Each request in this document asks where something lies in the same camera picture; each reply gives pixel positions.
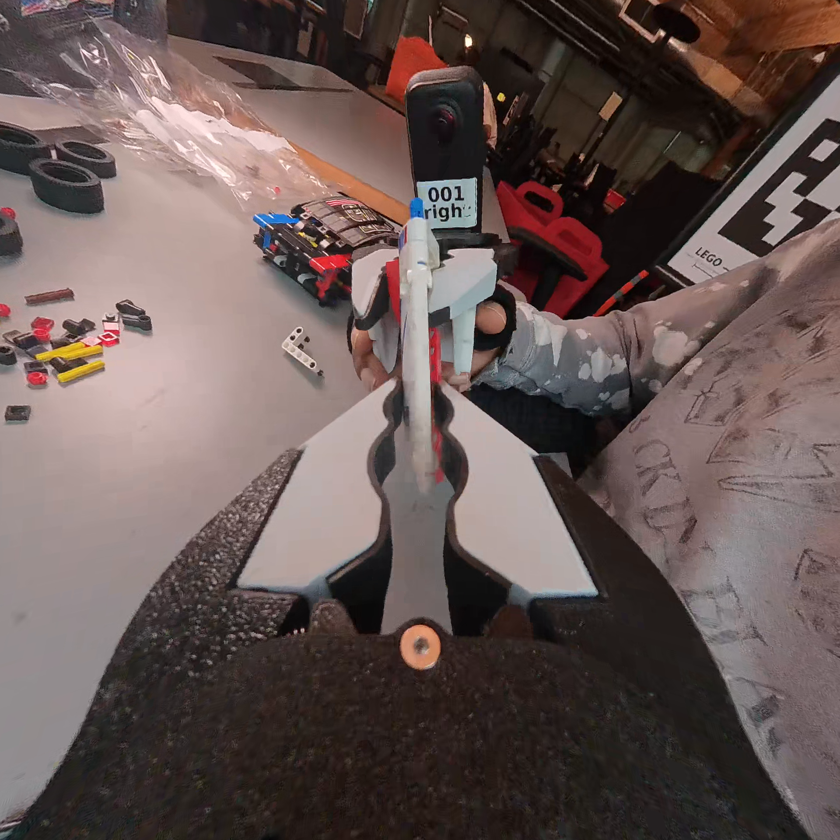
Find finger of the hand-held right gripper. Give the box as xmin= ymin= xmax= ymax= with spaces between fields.
xmin=352 ymin=246 xmax=404 ymax=371
xmin=427 ymin=248 xmax=497 ymax=326

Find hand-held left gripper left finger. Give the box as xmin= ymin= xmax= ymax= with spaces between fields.
xmin=236 ymin=379 xmax=403 ymax=601

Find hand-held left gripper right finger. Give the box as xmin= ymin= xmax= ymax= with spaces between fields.
xmin=436 ymin=382 xmax=600 ymax=602

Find red and white toy panel assembly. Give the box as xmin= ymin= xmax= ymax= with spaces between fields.
xmin=384 ymin=196 xmax=448 ymax=496

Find person's right forearm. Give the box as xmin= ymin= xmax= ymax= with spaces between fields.
xmin=471 ymin=259 xmax=749 ymax=421

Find grey desk with wooden edge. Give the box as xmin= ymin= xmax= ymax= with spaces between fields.
xmin=167 ymin=36 xmax=421 ymax=224

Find person's right hand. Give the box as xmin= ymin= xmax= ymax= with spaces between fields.
xmin=350 ymin=298 xmax=519 ymax=393

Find toy car model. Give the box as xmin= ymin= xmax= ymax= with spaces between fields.
xmin=252 ymin=196 xmax=403 ymax=309

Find orange chair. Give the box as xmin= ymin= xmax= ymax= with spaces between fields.
xmin=386 ymin=36 xmax=448 ymax=106

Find white angled toy beam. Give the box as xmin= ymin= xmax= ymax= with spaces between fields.
xmin=282 ymin=326 xmax=326 ymax=378

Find red plastic stool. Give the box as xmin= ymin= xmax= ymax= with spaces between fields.
xmin=508 ymin=217 xmax=609 ymax=320
xmin=495 ymin=180 xmax=567 ymax=227

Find black chair armrest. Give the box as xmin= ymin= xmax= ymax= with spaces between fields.
xmin=469 ymin=384 xmax=631 ymax=479

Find orange striped pole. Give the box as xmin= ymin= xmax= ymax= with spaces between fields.
xmin=594 ymin=269 xmax=651 ymax=317

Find person's grey patterned sweatshirt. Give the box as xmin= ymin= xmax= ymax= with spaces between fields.
xmin=577 ymin=217 xmax=840 ymax=840

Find clear plastic bags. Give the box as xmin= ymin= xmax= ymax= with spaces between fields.
xmin=20 ymin=20 xmax=342 ymax=206

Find pile of small toy pieces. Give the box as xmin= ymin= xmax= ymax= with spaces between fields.
xmin=0 ymin=287 xmax=154 ymax=423

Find black and white marker board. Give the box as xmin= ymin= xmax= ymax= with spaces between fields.
xmin=666 ymin=79 xmax=840 ymax=287

